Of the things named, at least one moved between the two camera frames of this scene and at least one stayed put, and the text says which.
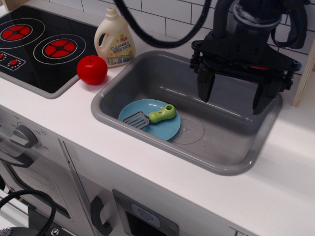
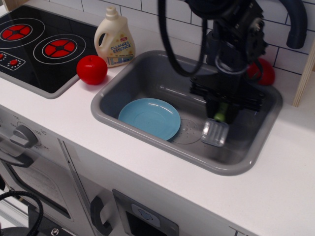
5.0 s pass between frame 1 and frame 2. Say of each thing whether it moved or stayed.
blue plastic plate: stayed
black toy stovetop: stayed
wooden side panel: stayed
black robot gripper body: moved
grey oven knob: stayed
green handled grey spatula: moved
